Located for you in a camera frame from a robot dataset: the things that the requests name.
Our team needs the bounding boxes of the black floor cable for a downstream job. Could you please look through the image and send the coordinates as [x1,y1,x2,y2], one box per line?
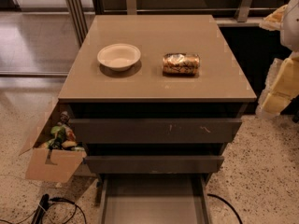
[0,197,88,224]
[206,193,244,224]

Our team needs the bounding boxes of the grey middle drawer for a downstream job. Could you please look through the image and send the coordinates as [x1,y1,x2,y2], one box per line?
[85,155,224,174]

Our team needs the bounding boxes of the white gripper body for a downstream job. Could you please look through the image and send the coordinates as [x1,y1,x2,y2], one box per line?
[280,0,299,51]

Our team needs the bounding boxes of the cardboard box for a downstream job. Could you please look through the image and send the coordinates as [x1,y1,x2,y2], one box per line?
[20,101,86,183]

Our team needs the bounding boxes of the black power strip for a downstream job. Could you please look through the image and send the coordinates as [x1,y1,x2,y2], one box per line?
[31,194,50,224]

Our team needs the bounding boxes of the white paper bowl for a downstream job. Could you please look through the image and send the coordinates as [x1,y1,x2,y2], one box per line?
[97,44,141,71]

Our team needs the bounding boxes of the metal railing frame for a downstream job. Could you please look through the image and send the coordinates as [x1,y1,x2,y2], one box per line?
[65,0,289,42]

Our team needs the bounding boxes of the orange soda can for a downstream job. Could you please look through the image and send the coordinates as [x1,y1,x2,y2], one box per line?
[163,53,200,76]

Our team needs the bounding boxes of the grey drawer cabinet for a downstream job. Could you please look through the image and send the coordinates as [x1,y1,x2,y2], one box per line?
[57,14,258,224]

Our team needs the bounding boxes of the grey top drawer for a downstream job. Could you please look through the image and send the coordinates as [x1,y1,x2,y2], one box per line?
[71,119,242,144]

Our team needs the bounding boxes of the grey open bottom drawer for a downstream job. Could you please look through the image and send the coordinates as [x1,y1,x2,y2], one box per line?
[97,175,212,224]

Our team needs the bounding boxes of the black floor cable right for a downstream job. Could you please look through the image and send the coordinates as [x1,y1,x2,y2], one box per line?
[206,193,244,224]

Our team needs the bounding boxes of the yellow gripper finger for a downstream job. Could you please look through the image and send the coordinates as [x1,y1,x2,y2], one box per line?
[259,5,287,31]
[255,52,299,119]

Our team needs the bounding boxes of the black floor cable left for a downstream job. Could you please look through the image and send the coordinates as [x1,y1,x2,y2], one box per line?
[0,197,88,224]

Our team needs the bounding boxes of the snack items in box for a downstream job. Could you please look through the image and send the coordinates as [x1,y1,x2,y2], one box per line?
[39,111,84,151]

